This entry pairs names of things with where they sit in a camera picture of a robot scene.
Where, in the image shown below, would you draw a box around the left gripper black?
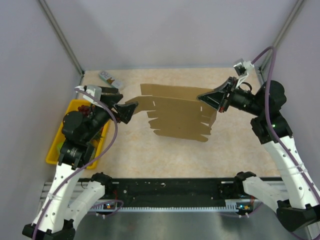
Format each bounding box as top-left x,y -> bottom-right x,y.
83,93 -> 139,142

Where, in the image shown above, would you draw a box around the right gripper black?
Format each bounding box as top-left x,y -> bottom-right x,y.
197,76 -> 264,117

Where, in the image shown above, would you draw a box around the brown cardboard paper box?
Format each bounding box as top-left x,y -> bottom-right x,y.
126,83 -> 217,143

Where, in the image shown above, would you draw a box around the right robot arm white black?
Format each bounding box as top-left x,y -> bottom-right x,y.
197,77 -> 320,232

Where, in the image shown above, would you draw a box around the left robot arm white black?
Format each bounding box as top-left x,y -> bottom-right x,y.
22,85 -> 138,240

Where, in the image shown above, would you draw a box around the teal white snack box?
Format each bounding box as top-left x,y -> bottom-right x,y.
98,70 -> 124,90

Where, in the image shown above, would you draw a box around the purple toy grapes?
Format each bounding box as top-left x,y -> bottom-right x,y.
77,105 -> 94,117

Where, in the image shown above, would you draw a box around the green toy pear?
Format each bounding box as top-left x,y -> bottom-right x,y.
56,141 -> 64,155

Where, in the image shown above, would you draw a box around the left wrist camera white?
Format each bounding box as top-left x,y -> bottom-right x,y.
74,84 -> 102,105

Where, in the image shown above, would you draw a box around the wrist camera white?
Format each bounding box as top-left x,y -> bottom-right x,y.
233,58 -> 255,88
74,84 -> 102,105

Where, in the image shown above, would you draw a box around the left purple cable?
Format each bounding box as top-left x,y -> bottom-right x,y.
31,87 -> 119,240

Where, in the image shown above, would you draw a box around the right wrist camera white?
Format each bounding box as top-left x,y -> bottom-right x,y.
233,58 -> 255,88

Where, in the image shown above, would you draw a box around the right frame post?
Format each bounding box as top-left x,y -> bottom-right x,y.
258,0 -> 307,73

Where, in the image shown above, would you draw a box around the frame post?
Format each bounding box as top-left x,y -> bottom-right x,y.
258,0 -> 307,73
36,0 -> 85,77

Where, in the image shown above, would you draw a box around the left frame post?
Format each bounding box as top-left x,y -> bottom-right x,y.
36,0 -> 85,77

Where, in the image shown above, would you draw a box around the aluminium frame rail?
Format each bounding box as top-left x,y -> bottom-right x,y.
39,181 -> 86,201

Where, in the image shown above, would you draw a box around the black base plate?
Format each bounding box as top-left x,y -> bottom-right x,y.
102,177 -> 252,209

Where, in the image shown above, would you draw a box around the grey cable duct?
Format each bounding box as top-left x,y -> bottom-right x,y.
92,199 -> 253,213

